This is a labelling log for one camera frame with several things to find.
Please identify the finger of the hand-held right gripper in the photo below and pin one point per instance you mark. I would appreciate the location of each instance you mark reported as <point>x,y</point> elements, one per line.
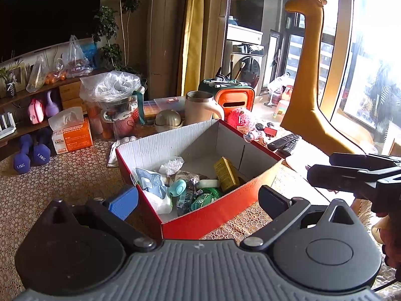
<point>341,180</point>
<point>360,159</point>

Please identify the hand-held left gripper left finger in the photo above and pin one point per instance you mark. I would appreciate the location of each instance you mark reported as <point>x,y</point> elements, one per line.
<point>122,203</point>

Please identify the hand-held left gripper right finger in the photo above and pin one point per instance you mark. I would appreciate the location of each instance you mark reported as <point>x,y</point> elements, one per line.
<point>274,202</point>

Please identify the yellow box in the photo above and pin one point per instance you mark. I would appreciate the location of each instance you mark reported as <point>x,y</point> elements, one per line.
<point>227,174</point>

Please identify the teal round case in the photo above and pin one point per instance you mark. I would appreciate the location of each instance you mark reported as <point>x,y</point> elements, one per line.
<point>177,188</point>

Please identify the clear bead bag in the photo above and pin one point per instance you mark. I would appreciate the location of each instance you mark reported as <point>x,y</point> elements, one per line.
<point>170,164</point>

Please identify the dark snack packet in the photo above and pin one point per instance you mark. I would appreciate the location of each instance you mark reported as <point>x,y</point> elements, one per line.
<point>184,200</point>

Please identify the colourful toy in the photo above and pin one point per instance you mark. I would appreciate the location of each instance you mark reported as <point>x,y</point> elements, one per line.
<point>205,197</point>

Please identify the green white correction tape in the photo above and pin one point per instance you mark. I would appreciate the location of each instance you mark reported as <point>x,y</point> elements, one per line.
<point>207,183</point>

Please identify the red cardboard box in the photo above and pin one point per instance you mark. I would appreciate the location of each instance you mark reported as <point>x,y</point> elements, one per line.
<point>203,219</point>

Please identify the silver foil bag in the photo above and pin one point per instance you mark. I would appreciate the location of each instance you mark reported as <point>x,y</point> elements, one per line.
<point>192,182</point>

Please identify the person's right hand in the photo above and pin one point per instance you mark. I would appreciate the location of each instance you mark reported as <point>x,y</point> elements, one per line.
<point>393,241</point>

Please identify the white crumpled wrapper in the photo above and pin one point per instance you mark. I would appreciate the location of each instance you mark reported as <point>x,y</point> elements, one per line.
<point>117,149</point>

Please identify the black remote control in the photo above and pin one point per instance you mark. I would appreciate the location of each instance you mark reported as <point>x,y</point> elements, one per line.
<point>291,149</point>
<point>282,141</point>

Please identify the key bunch with charms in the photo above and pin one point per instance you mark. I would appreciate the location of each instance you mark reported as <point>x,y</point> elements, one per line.
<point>257,133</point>

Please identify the orange tissue box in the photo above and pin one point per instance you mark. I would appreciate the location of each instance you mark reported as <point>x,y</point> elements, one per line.
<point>73,138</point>

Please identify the translucent plastic bottle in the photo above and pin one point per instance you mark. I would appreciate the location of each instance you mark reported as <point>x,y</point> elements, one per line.
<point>95,120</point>

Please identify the pastel cup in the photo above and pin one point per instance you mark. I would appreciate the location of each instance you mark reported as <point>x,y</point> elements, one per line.
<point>282,108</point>

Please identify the cream round container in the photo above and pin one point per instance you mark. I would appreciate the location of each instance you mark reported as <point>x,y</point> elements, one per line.
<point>168,120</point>

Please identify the blue dumbbell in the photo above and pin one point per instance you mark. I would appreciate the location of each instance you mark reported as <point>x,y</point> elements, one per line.
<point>40,154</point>
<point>22,161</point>

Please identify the metal pot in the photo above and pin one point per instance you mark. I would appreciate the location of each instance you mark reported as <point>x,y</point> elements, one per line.
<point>120,106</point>

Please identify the green ribbon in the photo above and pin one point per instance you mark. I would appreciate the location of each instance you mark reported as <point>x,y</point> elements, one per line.
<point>139,106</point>

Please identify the yellow giraffe toy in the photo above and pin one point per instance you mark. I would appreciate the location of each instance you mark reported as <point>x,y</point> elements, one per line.
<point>308,69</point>

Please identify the clear plastic storage box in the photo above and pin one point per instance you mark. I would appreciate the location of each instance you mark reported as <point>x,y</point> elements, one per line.
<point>163,103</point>

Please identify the orange white case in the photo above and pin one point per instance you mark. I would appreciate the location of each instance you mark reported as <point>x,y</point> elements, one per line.
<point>235,98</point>

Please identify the large clear plastic bag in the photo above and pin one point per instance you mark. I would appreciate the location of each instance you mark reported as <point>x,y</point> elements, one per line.
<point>109,86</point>

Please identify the purple kettlebell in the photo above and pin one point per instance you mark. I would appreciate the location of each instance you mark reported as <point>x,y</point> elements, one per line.
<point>51,108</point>

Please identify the beige mug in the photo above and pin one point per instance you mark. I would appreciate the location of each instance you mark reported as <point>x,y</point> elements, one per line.
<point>200,108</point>

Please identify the wooden TV cabinet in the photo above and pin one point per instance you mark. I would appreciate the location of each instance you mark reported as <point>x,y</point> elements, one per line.
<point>70,95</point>

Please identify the pink small suitcase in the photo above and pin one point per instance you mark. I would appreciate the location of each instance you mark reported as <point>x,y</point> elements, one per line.
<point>36,112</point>

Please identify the green pen holder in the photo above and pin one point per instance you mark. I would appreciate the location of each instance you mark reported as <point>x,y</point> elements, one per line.
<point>219,84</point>

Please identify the washing machine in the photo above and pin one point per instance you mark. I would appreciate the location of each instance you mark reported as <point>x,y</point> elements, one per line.
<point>247,67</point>

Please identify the white router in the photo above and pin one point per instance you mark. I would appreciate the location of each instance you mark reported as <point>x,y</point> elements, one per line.
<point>6,127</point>

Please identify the bag of oranges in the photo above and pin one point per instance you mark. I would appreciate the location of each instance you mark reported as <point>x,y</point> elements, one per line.
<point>54,77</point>

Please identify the plastic bag with red box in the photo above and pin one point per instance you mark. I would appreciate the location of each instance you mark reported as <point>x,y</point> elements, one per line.
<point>75,59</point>

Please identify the potted plant in dark vase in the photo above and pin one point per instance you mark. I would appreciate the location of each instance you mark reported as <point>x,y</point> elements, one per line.
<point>11,90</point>

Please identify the white appliance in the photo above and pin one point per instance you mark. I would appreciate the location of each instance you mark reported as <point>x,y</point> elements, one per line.
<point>244,34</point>

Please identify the yellow curtain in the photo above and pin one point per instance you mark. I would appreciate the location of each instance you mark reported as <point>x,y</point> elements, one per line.
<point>191,31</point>

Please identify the beige standing air conditioner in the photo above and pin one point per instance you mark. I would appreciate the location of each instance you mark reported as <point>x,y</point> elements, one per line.
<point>163,22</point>

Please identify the black television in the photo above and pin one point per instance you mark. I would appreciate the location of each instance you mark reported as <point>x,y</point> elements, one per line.
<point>40,18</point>

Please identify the wooden photo frame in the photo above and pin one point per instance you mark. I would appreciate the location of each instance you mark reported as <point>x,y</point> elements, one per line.
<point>18,75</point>

